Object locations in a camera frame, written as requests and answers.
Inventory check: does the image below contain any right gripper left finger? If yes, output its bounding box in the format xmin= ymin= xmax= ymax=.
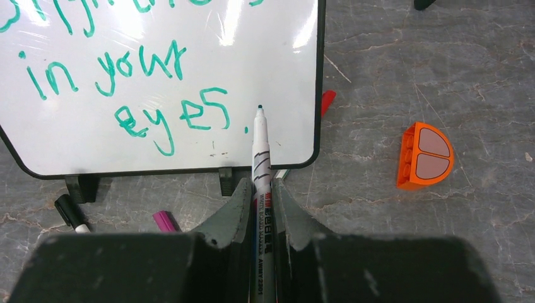
xmin=190 ymin=178 xmax=252 ymax=302

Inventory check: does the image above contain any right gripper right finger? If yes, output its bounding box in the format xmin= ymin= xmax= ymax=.
xmin=272 ymin=179 xmax=332 ymax=302

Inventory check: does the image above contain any green whiteboard marker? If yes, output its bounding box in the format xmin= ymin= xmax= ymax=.
xmin=250 ymin=105 xmax=276 ymax=302

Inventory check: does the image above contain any white whiteboard black frame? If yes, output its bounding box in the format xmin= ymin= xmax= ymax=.
xmin=1 ymin=1 xmax=326 ymax=179

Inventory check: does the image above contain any purple capped whiteboard marker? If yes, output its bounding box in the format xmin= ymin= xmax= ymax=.
xmin=152 ymin=210 xmax=181 ymax=232

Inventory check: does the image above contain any red capped whiteboard marker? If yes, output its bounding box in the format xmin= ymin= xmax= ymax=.
xmin=321 ymin=90 xmax=337 ymax=117

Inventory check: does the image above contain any black capped whiteboard marker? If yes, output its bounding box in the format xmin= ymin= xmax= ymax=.
xmin=54 ymin=194 xmax=91 ymax=234

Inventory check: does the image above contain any orange rounded toy brick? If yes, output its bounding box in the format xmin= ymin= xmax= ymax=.
xmin=396 ymin=122 xmax=454 ymax=191

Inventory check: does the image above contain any pink tripod stand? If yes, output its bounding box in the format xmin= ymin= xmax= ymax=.
xmin=413 ymin=0 xmax=436 ymax=11

